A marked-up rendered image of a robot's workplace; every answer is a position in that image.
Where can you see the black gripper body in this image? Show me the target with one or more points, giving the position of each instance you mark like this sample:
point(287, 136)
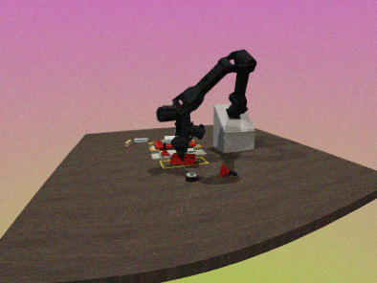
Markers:
point(181, 132)

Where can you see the small black toy wheel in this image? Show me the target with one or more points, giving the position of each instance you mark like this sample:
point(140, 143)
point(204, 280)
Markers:
point(191, 177)

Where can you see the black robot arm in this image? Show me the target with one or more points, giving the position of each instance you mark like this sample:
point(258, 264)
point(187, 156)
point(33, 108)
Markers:
point(194, 96)

